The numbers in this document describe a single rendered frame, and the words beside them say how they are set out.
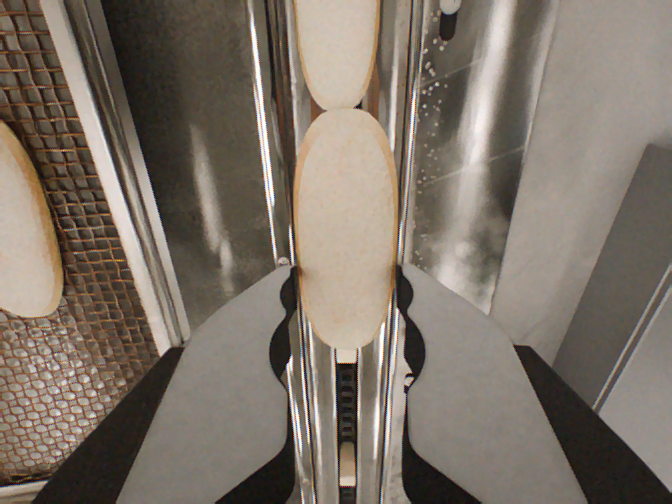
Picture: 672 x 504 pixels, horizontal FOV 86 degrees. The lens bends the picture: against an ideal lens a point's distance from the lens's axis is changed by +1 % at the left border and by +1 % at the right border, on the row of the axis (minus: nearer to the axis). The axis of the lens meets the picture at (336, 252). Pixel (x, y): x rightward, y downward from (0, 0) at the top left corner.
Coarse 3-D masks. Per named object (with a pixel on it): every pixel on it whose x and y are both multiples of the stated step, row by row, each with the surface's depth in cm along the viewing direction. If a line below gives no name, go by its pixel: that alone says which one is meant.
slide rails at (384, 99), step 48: (288, 0) 16; (384, 0) 16; (288, 48) 17; (384, 48) 17; (288, 96) 18; (384, 96) 18; (288, 144) 19; (384, 336) 25; (384, 384) 27; (336, 432) 30; (336, 480) 33
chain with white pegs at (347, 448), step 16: (352, 352) 23; (352, 368) 28; (352, 384) 29; (352, 400) 30; (352, 416) 31; (352, 432) 32; (352, 448) 32; (352, 464) 31; (352, 480) 30; (352, 496) 37
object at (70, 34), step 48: (0, 0) 13; (48, 0) 13; (96, 96) 14; (96, 144) 15; (48, 192) 16; (144, 240) 17; (144, 288) 18; (48, 336) 19; (144, 336) 20; (48, 432) 22
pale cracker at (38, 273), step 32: (0, 128) 14; (0, 160) 14; (0, 192) 15; (32, 192) 15; (0, 224) 15; (32, 224) 16; (0, 256) 16; (32, 256) 16; (0, 288) 17; (32, 288) 17
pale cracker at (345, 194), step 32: (320, 128) 11; (352, 128) 11; (320, 160) 12; (352, 160) 11; (384, 160) 12; (320, 192) 12; (352, 192) 12; (384, 192) 12; (320, 224) 12; (352, 224) 12; (384, 224) 13; (320, 256) 13; (352, 256) 13; (384, 256) 13; (320, 288) 14; (352, 288) 14; (384, 288) 14; (320, 320) 15; (352, 320) 14; (384, 320) 15
